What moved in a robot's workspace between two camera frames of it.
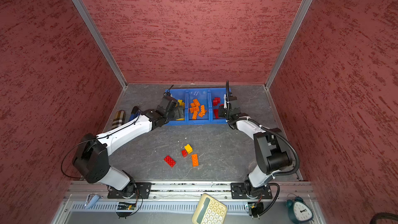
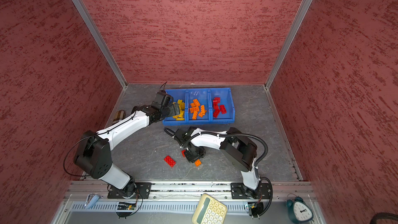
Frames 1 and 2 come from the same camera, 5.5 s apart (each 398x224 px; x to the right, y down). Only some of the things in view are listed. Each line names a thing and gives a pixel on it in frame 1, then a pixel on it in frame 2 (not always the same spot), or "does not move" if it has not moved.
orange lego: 195,103 does not move
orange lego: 194,109 does not move
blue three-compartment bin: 198,106 does not move
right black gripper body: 230,113 → 194,153
